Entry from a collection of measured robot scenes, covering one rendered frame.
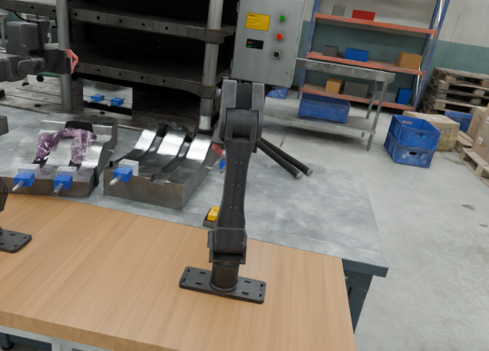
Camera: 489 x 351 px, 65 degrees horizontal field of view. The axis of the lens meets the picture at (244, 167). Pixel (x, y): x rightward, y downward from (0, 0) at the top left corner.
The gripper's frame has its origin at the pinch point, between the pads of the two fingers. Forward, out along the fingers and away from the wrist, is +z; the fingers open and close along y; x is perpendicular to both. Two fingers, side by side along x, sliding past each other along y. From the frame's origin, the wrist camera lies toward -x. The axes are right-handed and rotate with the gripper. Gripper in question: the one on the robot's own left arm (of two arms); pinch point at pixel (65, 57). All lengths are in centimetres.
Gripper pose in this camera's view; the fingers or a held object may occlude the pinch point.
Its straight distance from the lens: 131.5
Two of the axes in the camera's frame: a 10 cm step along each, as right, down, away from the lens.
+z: 1.3, -3.5, 9.3
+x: -1.3, 9.2, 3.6
